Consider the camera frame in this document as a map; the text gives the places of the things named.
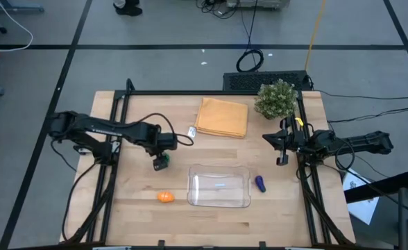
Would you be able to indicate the clear plastic tupperware container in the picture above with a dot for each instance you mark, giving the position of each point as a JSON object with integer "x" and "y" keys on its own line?
{"x": 219, "y": 194}

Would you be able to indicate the purple toy eggplant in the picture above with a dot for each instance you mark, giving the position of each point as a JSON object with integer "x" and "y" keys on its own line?
{"x": 260, "y": 184}

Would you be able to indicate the small green potted plant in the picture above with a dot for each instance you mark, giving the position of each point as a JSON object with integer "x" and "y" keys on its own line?
{"x": 276, "y": 99}

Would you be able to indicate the black table bracket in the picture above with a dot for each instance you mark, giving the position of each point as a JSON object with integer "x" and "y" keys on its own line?
{"x": 161, "y": 243}
{"x": 262, "y": 244}

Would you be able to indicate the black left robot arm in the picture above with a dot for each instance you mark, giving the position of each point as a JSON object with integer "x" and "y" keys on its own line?
{"x": 100, "y": 128}

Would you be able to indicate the black perforated computer case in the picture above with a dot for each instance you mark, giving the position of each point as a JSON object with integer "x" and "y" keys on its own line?
{"x": 245, "y": 81}

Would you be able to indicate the orange toy fruit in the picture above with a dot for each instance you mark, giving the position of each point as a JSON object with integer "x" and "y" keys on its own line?
{"x": 165, "y": 197}

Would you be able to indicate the small white tag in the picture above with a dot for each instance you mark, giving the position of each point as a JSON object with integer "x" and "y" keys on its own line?
{"x": 191, "y": 132}

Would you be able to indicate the grey stand base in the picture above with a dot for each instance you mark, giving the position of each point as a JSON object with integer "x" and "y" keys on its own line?
{"x": 20, "y": 7}

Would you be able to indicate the folded orange cloth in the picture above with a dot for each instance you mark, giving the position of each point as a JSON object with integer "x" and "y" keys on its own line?
{"x": 221, "y": 118}

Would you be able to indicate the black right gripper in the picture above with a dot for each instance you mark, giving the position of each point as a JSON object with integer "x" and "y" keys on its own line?
{"x": 287, "y": 140}

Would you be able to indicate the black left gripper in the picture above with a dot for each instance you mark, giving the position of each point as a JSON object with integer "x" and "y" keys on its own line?
{"x": 166, "y": 142}

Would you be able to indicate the person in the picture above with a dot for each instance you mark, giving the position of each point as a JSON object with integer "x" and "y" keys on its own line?
{"x": 129, "y": 10}

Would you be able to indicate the yellow tag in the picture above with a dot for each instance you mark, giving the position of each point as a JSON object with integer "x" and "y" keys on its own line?
{"x": 299, "y": 121}

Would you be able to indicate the white paper sheet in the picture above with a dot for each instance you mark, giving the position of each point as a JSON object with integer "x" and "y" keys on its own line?
{"x": 363, "y": 208}

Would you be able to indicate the grey equipment case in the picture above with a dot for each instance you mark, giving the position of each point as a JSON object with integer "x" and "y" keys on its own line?
{"x": 259, "y": 3}

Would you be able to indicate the silver metal bar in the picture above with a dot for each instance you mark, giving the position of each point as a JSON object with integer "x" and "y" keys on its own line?
{"x": 112, "y": 248}

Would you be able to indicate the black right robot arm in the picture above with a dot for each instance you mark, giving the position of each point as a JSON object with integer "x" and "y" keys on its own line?
{"x": 356, "y": 142}

